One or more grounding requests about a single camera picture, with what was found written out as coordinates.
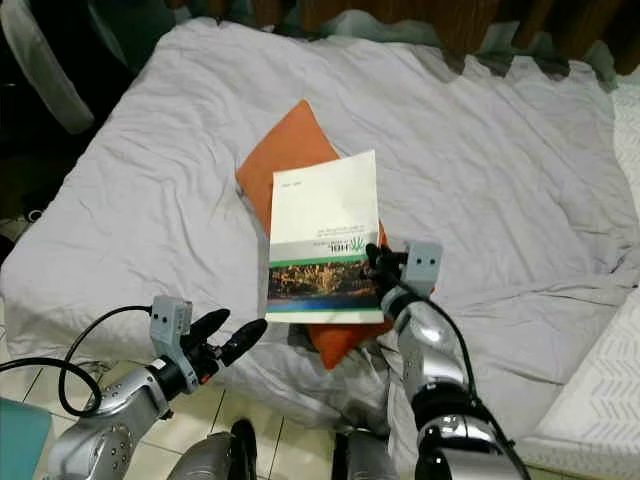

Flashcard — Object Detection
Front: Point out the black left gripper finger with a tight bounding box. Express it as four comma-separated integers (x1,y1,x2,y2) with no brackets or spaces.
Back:
192,308,231,343
222,318,269,367

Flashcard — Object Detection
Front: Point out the white book with photo cover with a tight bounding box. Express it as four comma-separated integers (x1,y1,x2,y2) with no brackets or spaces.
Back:
265,150,386,326

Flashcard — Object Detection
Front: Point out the orange pillow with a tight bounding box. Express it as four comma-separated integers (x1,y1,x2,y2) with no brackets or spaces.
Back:
235,98,406,371

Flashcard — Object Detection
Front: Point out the silver left robot leg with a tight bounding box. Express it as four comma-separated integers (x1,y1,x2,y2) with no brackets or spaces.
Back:
165,418,258,480

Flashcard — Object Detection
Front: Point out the silver robot leg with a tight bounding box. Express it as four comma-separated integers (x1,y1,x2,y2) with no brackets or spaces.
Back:
332,430,401,480
165,418,258,480

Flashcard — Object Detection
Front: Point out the grey crumpled bedsheet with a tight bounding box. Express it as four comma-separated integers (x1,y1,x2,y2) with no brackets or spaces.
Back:
0,15,623,471

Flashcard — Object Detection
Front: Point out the silver right robot leg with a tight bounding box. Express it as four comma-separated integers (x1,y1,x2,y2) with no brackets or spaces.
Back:
332,430,401,480

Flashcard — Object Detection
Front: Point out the teal box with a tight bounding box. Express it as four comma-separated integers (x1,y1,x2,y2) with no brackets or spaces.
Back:
0,398,53,480

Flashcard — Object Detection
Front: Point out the white patterned mattress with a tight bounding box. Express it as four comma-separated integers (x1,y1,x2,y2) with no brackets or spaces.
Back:
520,75,640,471

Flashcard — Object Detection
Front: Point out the brown curtain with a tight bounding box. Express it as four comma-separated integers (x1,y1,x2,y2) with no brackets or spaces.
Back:
160,0,640,66

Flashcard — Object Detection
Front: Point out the black office chair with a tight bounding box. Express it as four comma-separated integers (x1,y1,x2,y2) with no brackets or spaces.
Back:
0,0,171,226

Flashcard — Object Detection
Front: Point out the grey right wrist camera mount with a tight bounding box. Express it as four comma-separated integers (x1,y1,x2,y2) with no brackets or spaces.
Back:
401,240,444,293

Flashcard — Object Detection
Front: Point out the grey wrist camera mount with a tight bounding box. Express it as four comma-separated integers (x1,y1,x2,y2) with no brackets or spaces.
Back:
401,240,444,293
150,295,193,366

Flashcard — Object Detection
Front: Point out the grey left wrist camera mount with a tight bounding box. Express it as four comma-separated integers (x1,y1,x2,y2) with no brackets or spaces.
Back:
150,295,193,366

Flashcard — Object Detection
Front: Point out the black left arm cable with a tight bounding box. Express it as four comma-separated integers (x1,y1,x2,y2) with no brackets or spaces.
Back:
0,303,153,419

